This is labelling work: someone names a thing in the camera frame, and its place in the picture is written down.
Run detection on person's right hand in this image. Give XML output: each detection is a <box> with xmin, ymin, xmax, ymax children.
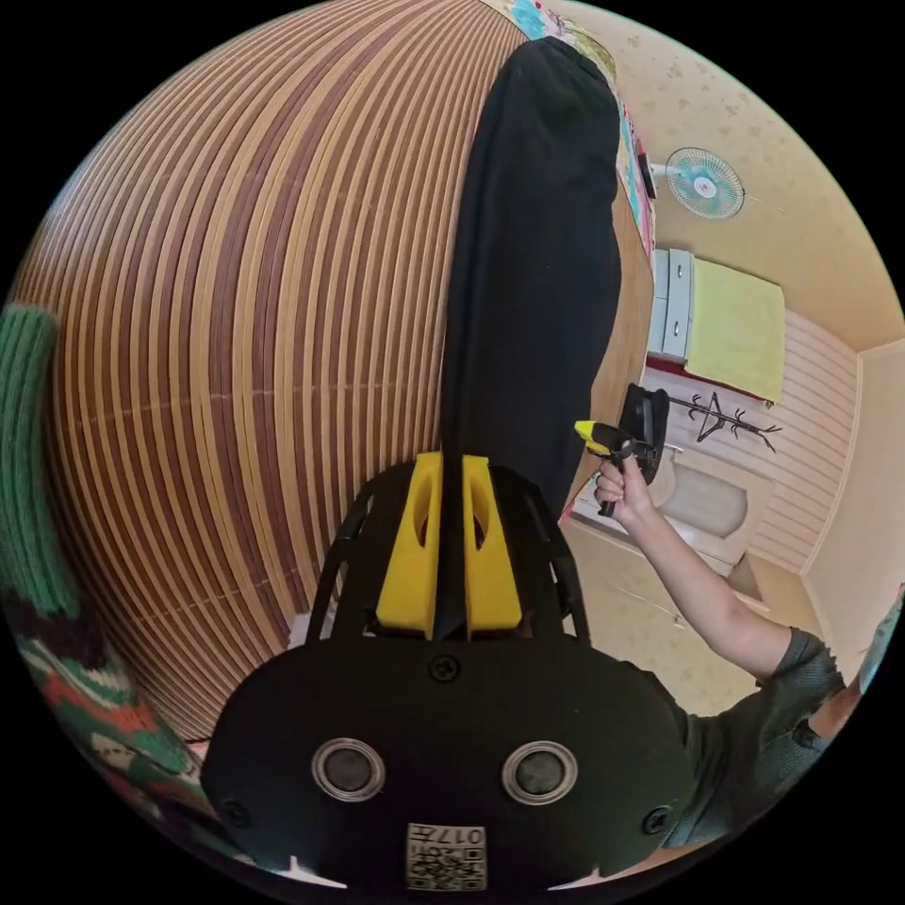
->
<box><xmin>592</xmin><ymin>463</ymin><xmax>657</xmax><ymax>527</ymax></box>

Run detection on black coat rack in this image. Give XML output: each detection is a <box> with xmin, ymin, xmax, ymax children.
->
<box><xmin>666</xmin><ymin>390</ymin><xmax>784</xmax><ymax>455</ymax></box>

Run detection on pile of clothes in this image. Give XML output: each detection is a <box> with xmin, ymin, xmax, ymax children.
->
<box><xmin>0</xmin><ymin>302</ymin><xmax>213</xmax><ymax>861</ymax></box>

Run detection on person's right forearm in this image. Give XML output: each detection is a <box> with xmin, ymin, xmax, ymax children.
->
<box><xmin>623</xmin><ymin>502</ymin><xmax>795</xmax><ymax>682</ymax></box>

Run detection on person's body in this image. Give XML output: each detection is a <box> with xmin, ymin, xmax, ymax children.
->
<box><xmin>639</xmin><ymin>581</ymin><xmax>905</xmax><ymax>851</ymax></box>

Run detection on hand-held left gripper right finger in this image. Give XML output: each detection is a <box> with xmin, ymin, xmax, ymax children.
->
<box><xmin>462</xmin><ymin>455</ymin><xmax>523</xmax><ymax>634</ymax></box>

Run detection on black pants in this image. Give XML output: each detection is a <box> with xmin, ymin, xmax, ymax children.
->
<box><xmin>432</xmin><ymin>35</ymin><xmax>625</xmax><ymax>643</ymax></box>

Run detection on grey cupboard with drawers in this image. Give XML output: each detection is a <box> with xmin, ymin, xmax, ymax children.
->
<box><xmin>644</xmin><ymin>246</ymin><xmax>699</xmax><ymax>363</ymax></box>

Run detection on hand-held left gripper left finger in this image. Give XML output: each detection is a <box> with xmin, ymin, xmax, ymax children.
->
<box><xmin>375</xmin><ymin>452</ymin><xmax>445</xmax><ymax>638</ymax></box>

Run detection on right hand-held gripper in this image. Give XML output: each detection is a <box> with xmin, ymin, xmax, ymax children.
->
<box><xmin>573</xmin><ymin>382</ymin><xmax>671</xmax><ymax>518</ymax></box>

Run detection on yellow curtain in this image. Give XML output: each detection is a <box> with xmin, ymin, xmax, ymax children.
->
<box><xmin>683</xmin><ymin>256</ymin><xmax>787</xmax><ymax>405</ymax></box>

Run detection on white wall fan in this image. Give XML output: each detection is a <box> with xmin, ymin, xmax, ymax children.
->
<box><xmin>647</xmin><ymin>146</ymin><xmax>748</xmax><ymax>222</ymax></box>

